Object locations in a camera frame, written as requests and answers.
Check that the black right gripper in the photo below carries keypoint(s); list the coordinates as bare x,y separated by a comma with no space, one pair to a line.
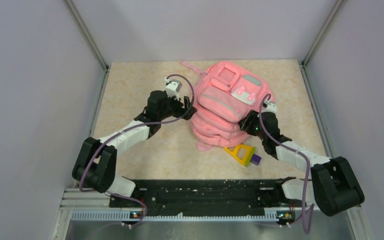
246,124

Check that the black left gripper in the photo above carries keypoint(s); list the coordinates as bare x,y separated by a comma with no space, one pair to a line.
180,110

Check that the pink student backpack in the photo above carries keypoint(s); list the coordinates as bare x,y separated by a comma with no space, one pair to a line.
224,94

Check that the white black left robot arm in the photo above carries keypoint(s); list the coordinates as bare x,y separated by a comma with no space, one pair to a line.
95,167

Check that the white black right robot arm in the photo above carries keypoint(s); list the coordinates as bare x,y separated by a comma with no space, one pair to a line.
329,183

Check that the yellow green block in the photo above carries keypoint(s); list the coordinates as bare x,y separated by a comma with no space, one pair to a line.
241,153

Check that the purple small block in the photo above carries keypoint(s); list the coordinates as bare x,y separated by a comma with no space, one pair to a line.
255,159

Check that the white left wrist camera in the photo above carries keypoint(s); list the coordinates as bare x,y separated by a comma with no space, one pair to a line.
172,88

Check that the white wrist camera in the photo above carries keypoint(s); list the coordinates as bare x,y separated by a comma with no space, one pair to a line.
172,88
269,106

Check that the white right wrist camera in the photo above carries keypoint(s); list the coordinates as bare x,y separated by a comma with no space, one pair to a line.
269,106

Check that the right aluminium corner post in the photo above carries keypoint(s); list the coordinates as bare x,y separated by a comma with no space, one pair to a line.
337,7

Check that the aluminium corner post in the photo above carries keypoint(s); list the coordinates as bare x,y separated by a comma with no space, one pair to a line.
85,33
337,7

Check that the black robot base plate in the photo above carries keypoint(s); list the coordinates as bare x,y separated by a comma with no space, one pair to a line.
207,198

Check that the left aluminium corner post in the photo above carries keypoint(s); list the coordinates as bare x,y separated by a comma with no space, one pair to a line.
85,33

